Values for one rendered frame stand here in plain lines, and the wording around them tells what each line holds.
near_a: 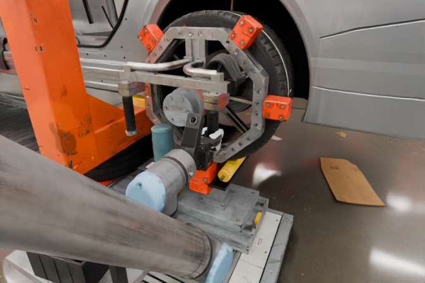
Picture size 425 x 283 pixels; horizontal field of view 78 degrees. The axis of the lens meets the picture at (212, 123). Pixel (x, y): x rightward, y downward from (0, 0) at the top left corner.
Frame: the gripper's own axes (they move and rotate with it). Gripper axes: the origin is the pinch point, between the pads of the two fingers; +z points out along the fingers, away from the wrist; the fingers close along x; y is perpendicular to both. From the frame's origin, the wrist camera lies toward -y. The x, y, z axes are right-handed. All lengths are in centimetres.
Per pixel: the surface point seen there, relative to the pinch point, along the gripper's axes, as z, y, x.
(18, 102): 75, 51, -262
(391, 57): 38, -21, 48
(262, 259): 22, 75, 15
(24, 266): -44, 38, -44
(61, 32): -4, -28, -60
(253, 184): 89, 82, -11
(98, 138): 3, 18, -60
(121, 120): 19, 15, -60
